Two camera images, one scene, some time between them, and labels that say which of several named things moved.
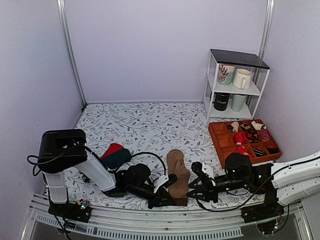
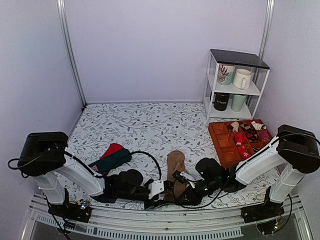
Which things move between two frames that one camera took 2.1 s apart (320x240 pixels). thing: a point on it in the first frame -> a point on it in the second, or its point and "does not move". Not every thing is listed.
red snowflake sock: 242,149 does not move
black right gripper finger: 196,167 -> 179,178
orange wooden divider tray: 252,137 does not move
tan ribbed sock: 176,164 does not move
